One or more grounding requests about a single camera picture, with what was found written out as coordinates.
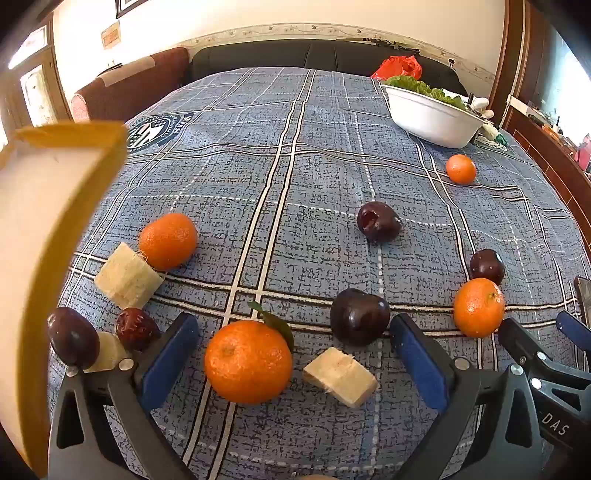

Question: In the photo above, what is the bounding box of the small orange tangerine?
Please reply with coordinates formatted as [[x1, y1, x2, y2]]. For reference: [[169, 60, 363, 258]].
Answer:
[[446, 154, 477, 185]]

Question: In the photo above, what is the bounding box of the framed wall picture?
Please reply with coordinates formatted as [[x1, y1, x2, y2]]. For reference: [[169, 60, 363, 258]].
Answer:
[[115, 0, 160, 19]]

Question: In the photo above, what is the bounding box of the maroon armchair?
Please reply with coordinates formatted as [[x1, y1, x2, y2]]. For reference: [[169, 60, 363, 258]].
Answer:
[[70, 46, 190, 123]]

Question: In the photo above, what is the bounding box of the white bowl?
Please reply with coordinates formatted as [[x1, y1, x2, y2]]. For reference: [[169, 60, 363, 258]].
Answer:
[[381, 84, 485, 148]]

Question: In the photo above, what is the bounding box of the green lettuce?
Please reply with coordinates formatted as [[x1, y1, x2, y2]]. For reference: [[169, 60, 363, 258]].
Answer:
[[383, 75, 467, 109]]

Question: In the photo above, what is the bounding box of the red plastic bag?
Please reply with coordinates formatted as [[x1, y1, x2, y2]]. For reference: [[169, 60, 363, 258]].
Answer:
[[370, 55, 423, 81]]

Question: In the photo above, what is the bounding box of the green white object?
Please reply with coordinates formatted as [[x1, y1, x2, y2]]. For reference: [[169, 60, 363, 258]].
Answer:
[[478, 124, 509, 147]]

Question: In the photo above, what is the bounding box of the yellow cardboard tray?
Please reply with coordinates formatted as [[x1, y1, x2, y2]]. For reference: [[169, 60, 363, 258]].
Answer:
[[0, 121, 129, 478]]

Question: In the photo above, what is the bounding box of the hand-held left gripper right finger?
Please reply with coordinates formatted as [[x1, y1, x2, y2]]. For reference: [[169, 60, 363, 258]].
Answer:
[[390, 313, 548, 480]]

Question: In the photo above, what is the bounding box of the black sofa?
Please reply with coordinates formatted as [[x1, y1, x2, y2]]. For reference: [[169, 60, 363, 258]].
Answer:
[[191, 39, 465, 95]]

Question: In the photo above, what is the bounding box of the blue plaid tablecloth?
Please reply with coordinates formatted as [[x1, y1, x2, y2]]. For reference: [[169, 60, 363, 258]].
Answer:
[[46, 67, 591, 480]]

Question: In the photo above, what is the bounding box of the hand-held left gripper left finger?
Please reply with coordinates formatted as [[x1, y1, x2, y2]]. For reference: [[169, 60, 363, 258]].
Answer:
[[48, 311, 199, 480]]

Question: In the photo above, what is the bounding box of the red date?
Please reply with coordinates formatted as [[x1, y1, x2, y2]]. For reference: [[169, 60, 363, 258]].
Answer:
[[115, 307, 161, 352]]

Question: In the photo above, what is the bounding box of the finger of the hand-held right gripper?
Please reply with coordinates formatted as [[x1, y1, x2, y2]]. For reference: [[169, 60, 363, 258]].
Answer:
[[556, 310, 591, 344], [498, 316, 561, 370]]

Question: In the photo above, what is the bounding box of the wooden glass door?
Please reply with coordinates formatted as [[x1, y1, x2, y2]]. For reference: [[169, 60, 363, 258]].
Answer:
[[0, 23, 70, 139]]

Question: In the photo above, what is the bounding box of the orange tangerine with leaf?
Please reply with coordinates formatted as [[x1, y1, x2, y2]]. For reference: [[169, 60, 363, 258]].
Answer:
[[204, 302, 295, 405]]

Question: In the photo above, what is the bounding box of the small dark purple plum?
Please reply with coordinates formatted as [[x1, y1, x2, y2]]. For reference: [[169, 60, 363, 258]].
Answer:
[[469, 248, 505, 286]]

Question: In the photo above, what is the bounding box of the pale sugarcane piece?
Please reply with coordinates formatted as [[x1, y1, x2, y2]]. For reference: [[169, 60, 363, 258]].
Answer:
[[83, 331, 130, 374], [94, 243, 164, 310], [302, 347, 378, 408]]

